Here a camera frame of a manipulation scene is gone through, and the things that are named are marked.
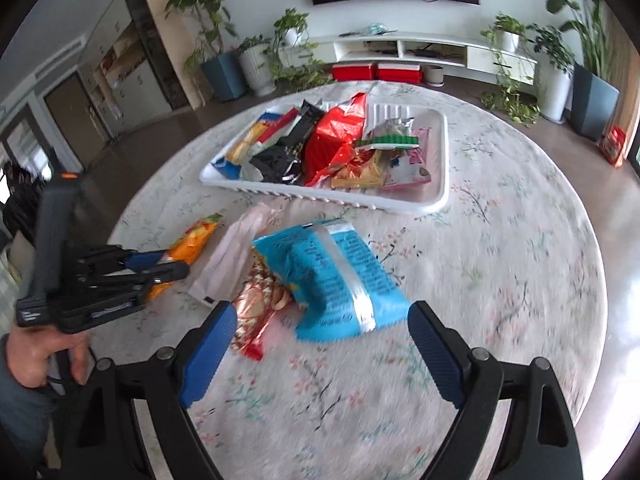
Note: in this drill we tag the plant in tall white pot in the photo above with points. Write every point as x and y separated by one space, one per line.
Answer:
552 85

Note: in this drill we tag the trailing plant on cabinet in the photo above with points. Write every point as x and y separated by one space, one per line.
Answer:
507 30

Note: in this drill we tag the person's left forearm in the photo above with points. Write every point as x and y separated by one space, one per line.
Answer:
20 425

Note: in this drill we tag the wooden door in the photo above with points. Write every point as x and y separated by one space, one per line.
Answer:
70 115

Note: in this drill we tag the red storage box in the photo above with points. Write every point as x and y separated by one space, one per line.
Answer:
400 72
352 71

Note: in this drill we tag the black snack bag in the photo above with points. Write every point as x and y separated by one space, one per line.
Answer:
280 162

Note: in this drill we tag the red snack bag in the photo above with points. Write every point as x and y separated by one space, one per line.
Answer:
330 145

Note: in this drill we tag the blue cake snack packet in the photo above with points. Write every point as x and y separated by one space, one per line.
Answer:
245 147

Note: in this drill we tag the white tv cabinet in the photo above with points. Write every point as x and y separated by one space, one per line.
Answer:
450 42

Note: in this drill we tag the tall plant in blue pot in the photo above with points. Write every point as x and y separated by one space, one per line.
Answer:
225 75

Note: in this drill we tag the pink snack packet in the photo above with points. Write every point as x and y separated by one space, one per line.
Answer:
412 165

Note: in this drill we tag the plant in white ribbed pot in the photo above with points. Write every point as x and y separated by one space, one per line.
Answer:
255 67

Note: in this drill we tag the plant in grey-blue pot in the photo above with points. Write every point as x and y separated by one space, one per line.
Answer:
595 100

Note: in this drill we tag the wooden wall cabinet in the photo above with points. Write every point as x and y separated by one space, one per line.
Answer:
150 35

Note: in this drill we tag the red bag on floor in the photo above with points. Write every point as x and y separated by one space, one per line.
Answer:
614 146

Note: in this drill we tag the person's left hand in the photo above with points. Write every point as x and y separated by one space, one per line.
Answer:
30 355

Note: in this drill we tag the teal snack bag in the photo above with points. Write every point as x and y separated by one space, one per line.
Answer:
310 270

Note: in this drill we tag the small white pot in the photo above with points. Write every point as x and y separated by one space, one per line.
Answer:
434 75

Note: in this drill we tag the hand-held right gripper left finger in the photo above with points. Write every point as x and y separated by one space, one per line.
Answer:
207 355

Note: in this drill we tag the green white snack packet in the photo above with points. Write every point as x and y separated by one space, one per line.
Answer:
395 141

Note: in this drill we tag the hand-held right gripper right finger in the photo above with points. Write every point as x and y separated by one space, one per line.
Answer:
435 355

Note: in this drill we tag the pale paper packet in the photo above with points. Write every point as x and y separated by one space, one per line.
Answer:
225 260

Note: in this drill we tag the trailing green plant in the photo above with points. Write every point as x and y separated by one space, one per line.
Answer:
292 25

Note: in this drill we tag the large white snack bag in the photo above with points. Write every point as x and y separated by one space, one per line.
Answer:
285 122

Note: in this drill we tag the orange cartoon snack packet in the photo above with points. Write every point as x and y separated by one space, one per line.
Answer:
197 240

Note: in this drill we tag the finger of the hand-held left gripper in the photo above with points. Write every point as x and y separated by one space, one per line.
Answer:
165 272
145 259

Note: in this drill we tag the white plastic tray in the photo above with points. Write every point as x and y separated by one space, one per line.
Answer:
436 165

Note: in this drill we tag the gold snack bag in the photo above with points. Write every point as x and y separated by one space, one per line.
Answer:
255 305

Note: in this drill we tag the silver snack packet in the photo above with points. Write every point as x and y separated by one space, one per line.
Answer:
395 125

